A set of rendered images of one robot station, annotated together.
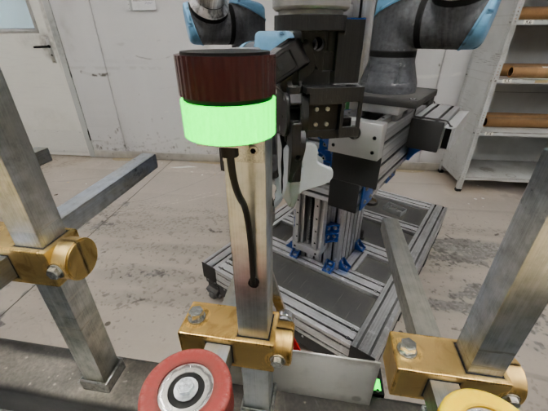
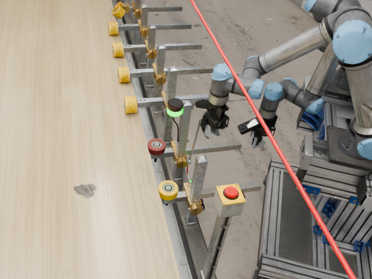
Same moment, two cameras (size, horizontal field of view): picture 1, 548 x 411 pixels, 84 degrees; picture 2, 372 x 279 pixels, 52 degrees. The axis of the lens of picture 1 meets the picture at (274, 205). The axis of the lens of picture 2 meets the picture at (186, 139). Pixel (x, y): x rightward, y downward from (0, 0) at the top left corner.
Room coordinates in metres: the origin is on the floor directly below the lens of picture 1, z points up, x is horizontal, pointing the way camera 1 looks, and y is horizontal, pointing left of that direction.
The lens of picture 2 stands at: (-0.31, -1.05, 2.10)
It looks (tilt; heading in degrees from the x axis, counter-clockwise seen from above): 43 degrees down; 62
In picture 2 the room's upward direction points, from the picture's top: 8 degrees clockwise
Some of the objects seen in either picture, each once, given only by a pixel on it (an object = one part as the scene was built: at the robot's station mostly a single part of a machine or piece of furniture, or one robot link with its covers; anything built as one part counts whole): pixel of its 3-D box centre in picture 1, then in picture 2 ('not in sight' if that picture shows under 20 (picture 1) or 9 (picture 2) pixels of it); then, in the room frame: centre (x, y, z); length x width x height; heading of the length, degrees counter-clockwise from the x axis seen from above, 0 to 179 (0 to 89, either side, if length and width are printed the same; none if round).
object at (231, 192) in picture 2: not in sight; (231, 192); (0.17, -0.48, 1.22); 0.04 x 0.04 x 0.02
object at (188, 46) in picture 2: not in sight; (160, 47); (0.44, 0.79, 0.95); 0.50 x 0.04 x 0.04; 171
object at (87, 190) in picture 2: not in sight; (85, 187); (-0.19, -0.07, 0.91); 0.09 x 0.07 x 0.02; 138
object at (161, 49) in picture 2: not in sight; (159, 84); (0.33, 0.52, 0.89); 0.04 x 0.04 x 0.48; 81
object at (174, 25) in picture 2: not in sight; (152, 26); (0.47, 1.04, 0.95); 0.50 x 0.04 x 0.04; 171
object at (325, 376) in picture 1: (282, 369); (184, 175); (0.27, -0.01, 0.75); 0.26 x 0.01 x 0.10; 81
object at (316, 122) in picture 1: (313, 81); (216, 113); (0.35, -0.04, 1.13); 0.09 x 0.08 x 0.12; 101
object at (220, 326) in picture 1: (238, 338); (177, 154); (0.25, 0.04, 0.85); 0.14 x 0.06 x 0.05; 81
